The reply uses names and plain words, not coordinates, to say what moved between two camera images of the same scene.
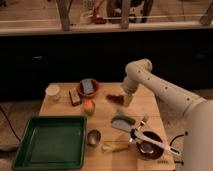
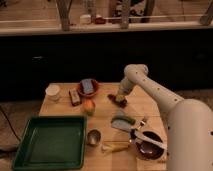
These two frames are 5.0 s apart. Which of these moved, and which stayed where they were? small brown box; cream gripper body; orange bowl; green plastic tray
Moved: cream gripper body
Stayed: green plastic tray; small brown box; orange bowl
